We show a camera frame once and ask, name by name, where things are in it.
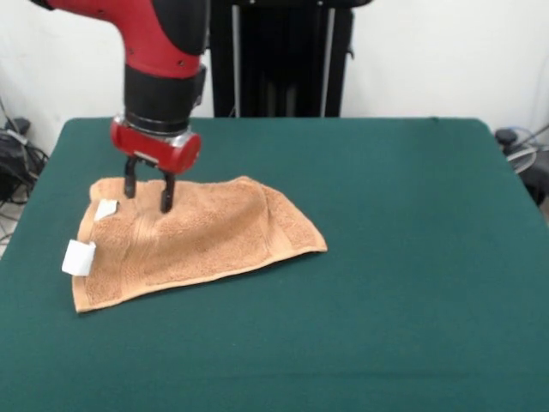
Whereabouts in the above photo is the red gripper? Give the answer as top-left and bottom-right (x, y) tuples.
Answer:
(109, 114), (202, 215)

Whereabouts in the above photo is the orange terry towel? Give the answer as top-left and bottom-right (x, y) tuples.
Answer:
(60, 174), (329, 314)

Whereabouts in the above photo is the dark green table cloth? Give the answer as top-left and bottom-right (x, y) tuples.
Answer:
(0, 116), (549, 412)

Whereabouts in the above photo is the black cable tangle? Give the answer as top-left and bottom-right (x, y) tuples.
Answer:
(0, 128), (51, 207)

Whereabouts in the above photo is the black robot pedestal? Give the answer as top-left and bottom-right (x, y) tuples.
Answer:
(208, 0), (357, 118)

